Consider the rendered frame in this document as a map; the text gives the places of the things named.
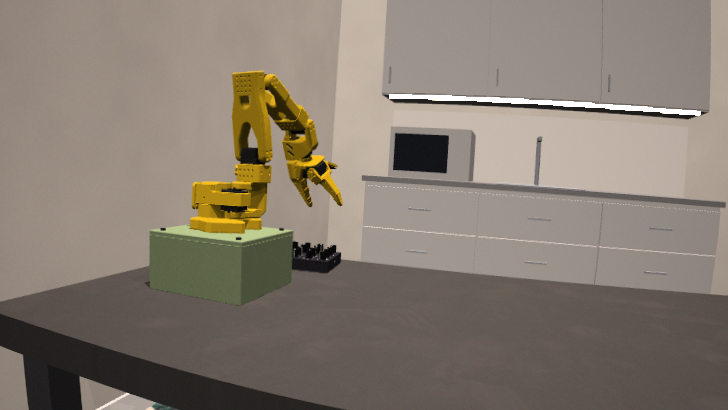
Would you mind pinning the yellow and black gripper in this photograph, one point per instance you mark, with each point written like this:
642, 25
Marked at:
318, 172

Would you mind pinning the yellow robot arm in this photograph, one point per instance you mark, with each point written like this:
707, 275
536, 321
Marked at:
214, 200

